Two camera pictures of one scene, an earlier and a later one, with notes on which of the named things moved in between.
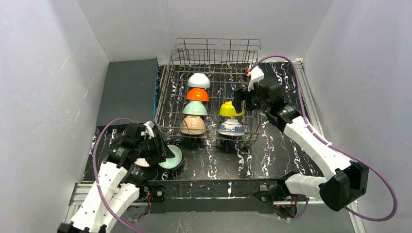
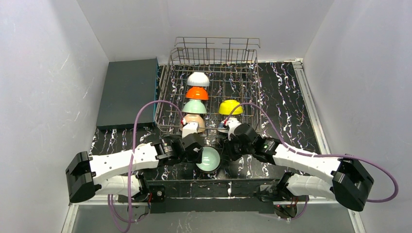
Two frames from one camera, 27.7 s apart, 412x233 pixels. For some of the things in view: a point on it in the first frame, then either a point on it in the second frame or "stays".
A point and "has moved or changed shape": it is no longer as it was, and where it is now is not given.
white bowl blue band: [199, 80] stays
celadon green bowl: [195, 108] stays
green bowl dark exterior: [174, 162] has moved or changed shape
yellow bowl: [227, 109] stays
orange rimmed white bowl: [197, 93] stays
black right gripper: [246, 100] -> [232, 146]
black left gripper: [160, 147] -> [196, 147]
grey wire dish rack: [196, 105] stays
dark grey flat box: [128, 91] stays
